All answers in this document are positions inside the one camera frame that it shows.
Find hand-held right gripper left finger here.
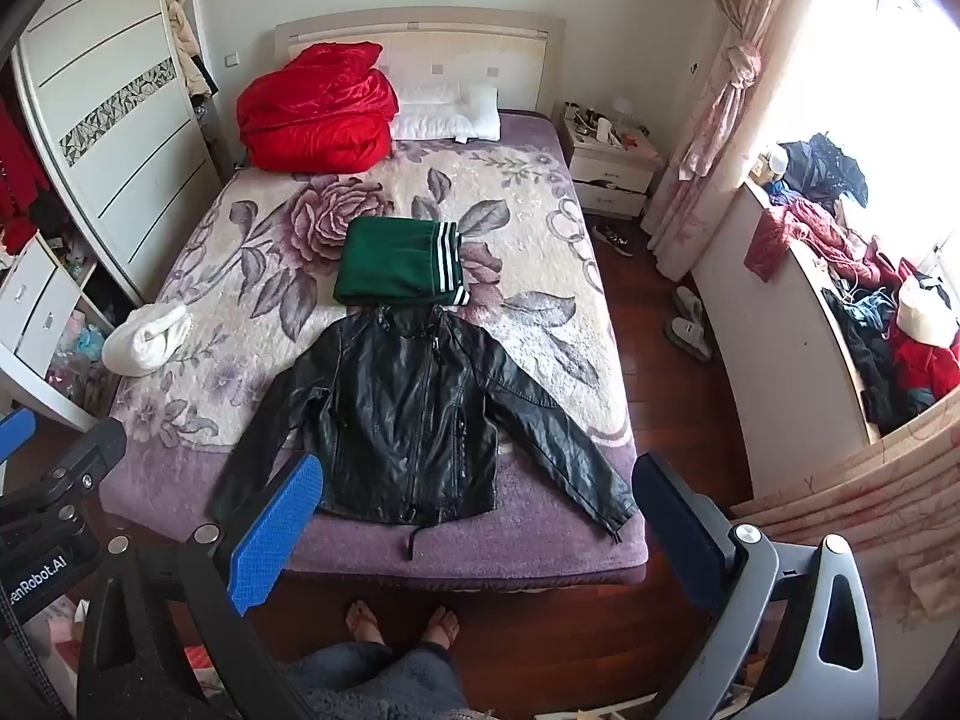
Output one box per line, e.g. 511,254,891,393
75,452,325,720

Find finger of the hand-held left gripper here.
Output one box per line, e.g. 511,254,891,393
0,410,38,466
22,418,130,522

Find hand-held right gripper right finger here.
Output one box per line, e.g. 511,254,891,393
632,452,880,720

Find black leather jacket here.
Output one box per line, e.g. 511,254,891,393
210,304,640,560

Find red hanging clothes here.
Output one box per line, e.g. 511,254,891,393
0,94,53,256

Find white rolled towel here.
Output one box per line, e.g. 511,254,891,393
101,302,194,378

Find person's left foot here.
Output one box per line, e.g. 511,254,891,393
343,600,388,647

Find person's foot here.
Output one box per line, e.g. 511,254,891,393
343,600,388,647
420,606,460,650

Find white drawer unit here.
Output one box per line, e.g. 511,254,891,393
0,232,113,432

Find person's grey pants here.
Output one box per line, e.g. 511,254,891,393
283,643,470,720

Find pink loose floral curtain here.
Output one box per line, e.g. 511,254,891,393
731,409,960,631

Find person's right foot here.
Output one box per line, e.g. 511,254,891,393
420,606,460,650

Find white slipper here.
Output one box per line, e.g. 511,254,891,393
666,317,713,363
673,285,706,327

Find black crumpled garment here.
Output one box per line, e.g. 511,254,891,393
825,289,905,430

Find bright red garment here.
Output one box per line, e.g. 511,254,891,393
891,330,960,421

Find black sneaker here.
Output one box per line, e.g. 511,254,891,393
592,223,635,258

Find green folded striped garment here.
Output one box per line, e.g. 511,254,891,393
332,217,472,308

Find red knit garment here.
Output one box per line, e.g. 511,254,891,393
744,199,865,284

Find floral blanket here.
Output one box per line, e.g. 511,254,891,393
99,111,650,590

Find white hat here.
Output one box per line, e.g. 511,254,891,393
896,274,959,347

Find white nightstand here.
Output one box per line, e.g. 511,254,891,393
562,101,666,220

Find white wardrobe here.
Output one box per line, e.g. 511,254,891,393
11,0,226,308

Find dark blue garment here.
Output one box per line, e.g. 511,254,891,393
776,133,869,212

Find red knitted garment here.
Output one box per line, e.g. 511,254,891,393
236,41,400,173

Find pink tied floral curtain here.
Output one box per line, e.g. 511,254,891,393
641,0,809,256

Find beige hanging garment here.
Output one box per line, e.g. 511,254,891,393
165,0,218,102

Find white pillow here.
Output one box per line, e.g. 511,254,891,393
391,82,502,143

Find window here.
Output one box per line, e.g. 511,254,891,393
780,0,960,278

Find beige bed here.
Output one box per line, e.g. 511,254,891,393
97,7,652,595

